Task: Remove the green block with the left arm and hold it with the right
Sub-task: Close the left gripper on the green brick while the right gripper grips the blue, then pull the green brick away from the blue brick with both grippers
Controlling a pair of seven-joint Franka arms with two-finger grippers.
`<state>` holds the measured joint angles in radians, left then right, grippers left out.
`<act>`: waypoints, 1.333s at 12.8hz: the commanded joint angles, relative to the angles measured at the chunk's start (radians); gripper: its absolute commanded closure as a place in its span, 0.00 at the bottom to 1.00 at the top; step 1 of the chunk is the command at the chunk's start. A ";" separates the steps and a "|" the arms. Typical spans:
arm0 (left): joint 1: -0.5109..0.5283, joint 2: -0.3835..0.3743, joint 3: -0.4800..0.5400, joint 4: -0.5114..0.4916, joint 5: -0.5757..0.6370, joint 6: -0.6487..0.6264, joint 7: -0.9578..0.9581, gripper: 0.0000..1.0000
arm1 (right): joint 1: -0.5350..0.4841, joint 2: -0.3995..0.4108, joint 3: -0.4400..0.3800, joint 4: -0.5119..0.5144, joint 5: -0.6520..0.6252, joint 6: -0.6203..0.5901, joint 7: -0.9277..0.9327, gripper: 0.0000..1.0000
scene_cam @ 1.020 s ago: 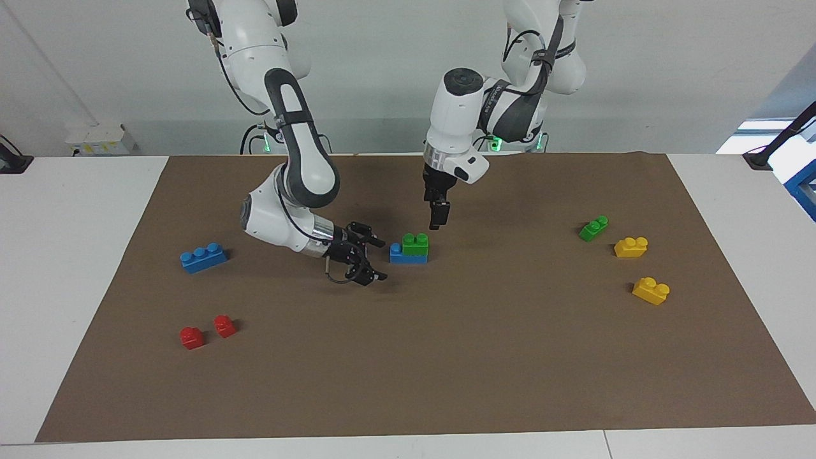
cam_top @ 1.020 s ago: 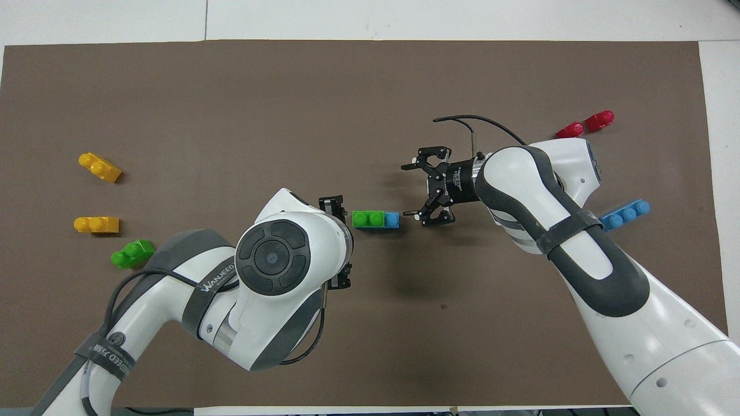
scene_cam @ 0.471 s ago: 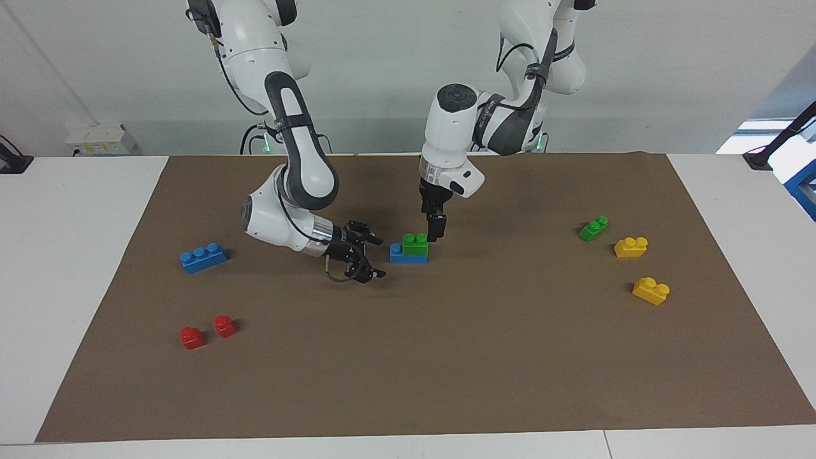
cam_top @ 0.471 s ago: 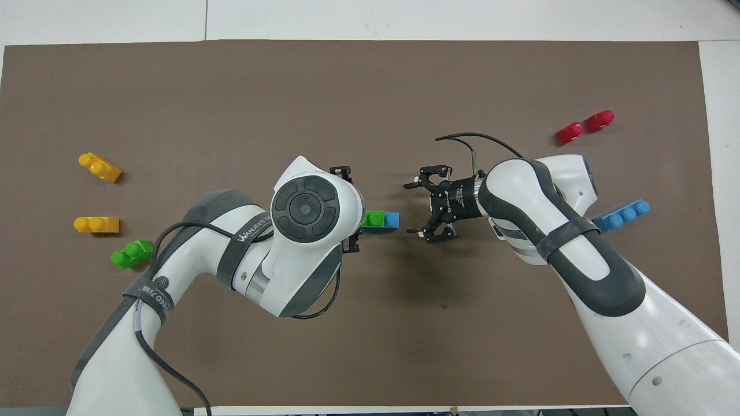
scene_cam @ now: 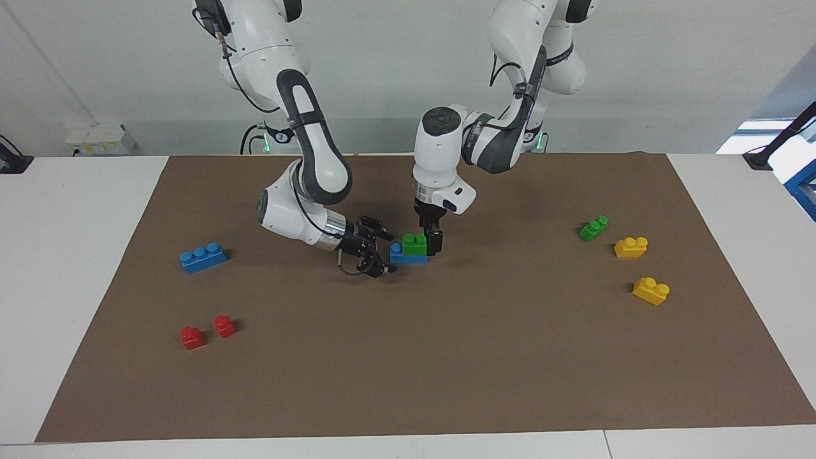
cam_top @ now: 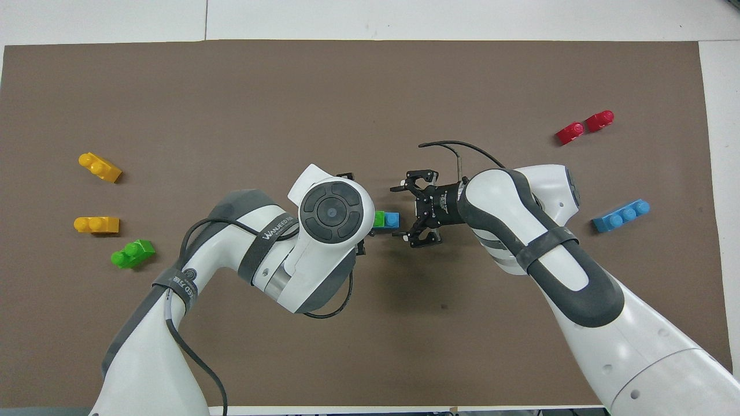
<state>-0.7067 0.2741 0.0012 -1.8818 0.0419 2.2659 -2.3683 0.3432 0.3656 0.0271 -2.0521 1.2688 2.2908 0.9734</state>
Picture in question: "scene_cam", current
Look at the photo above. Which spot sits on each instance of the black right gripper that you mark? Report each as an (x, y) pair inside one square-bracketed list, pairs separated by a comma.
[(356, 243)]

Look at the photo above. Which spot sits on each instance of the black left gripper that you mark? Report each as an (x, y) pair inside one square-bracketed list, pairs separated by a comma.
[(430, 217)]

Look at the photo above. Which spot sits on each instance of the green two-stud toy block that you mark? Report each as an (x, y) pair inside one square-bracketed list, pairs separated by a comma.
[(414, 247), (593, 230)]

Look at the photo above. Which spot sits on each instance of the blue three-stud toy block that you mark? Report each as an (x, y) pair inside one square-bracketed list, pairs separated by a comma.
[(407, 259), (203, 260)]

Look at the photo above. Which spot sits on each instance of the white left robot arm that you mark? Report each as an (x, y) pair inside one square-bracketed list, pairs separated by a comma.
[(440, 153)]

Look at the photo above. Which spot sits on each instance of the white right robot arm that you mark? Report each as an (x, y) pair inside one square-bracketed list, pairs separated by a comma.
[(319, 153)]

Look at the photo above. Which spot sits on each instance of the red small toy block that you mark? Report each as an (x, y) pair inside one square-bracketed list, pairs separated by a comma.
[(225, 327), (191, 338)]

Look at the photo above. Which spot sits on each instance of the yellow two-stud toy block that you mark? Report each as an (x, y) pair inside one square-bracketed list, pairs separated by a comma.
[(650, 292), (630, 248)]

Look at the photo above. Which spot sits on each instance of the brown paper mat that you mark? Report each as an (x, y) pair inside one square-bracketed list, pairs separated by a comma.
[(408, 357)]

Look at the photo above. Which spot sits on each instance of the white power strip box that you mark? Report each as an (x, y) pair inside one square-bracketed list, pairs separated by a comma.
[(99, 140)]

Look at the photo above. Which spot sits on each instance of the black table clamp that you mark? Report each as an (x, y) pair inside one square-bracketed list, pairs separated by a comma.
[(13, 162)]

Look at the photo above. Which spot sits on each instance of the blue metal frame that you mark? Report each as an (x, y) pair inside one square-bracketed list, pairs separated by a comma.
[(804, 188)]

